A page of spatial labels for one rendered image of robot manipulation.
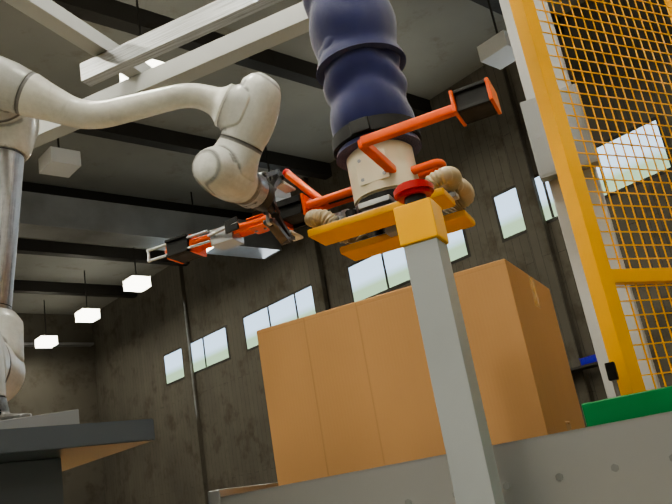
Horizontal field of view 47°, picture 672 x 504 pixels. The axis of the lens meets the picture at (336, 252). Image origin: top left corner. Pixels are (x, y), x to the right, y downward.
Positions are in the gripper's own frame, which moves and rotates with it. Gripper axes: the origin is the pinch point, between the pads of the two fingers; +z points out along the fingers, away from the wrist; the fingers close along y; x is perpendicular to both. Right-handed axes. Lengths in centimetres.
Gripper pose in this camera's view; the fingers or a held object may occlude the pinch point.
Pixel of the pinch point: (292, 213)
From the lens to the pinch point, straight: 202.8
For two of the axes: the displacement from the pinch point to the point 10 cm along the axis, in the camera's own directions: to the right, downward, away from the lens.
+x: 9.0, -2.7, -3.4
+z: 4.0, 2.1, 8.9
